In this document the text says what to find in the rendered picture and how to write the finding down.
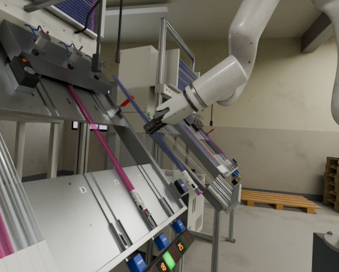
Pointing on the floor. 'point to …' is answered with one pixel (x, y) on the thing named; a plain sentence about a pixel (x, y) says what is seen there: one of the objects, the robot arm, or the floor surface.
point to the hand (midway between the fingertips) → (151, 127)
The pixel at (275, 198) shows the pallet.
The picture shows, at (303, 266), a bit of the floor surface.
